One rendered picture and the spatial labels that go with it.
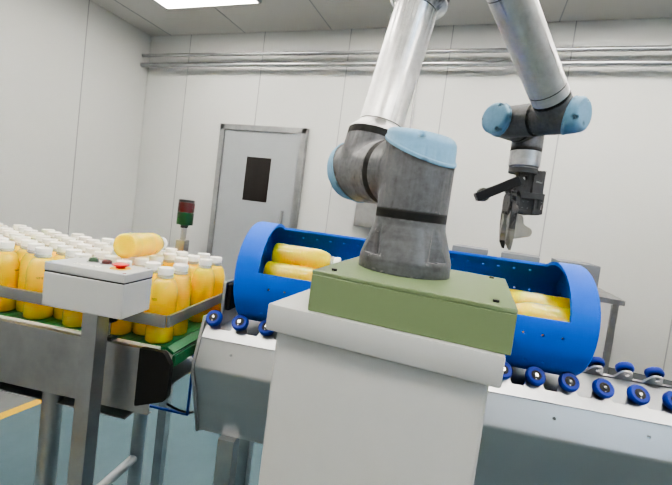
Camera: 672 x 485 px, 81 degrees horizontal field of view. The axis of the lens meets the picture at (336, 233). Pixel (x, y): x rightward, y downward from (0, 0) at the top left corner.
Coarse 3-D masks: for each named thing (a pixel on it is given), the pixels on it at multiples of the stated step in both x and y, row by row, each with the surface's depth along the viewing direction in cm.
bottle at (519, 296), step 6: (516, 294) 100; (522, 294) 99; (528, 294) 99; (534, 294) 100; (540, 294) 100; (516, 300) 99; (522, 300) 98; (528, 300) 98; (534, 300) 98; (540, 300) 98; (546, 300) 98; (552, 300) 98; (558, 300) 98; (564, 300) 98; (564, 306) 97
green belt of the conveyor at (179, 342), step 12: (0, 312) 108; (12, 312) 110; (60, 324) 105; (192, 324) 119; (120, 336) 102; (132, 336) 104; (144, 336) 105; (180, 336) 108; (192, 336) 110; (168, 348) 99; (180, 348) 102; (192, 348) 107; (180, 360) 102
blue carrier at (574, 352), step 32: (256, 224) 110; (256, 256) 102; (352, 256) 123; (480, 256) 111; (256, 288) 101; (288, 288) 100; (512, 288) 117; (544, 288) 115; (576, 288) 92; (256, 320) 110; (544, 320) 90; (576, 320) 89; (512, 352) 94; (544, 352) 92; (576, 352) 90
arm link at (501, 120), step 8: (496, 104) 93; (504, 104) 92; (520, 104) 93; (528, 104) 90; (488, 112) 95; (496, 112) 93; (504, 112) 91; (512, 112) 92; (520, 112) 90; (488, 120) 94; (496, 120) 93; (504, 120) 91; (512, 120) 91; (520, 120) 90; (488, 128) 94; (496, 128) 93; (504, 128) 92; (512, 128) 92; (520, 128) 90; (496, 136) 96; (504, 136) 96; (512, 136) 94; (520, 136) 93; (528, 136) 92
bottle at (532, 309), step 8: (520, 304) 94; (528, 304) 94; (536, 304) 93; (544, 304) 95; (520, 312) 93; (528, 312) 92; (536, 312) 92; (544, 312) 92; (552, 312) 92; (560, 312) 91; (568, 312) 91; (560, 320) 91; (568, 320) 90
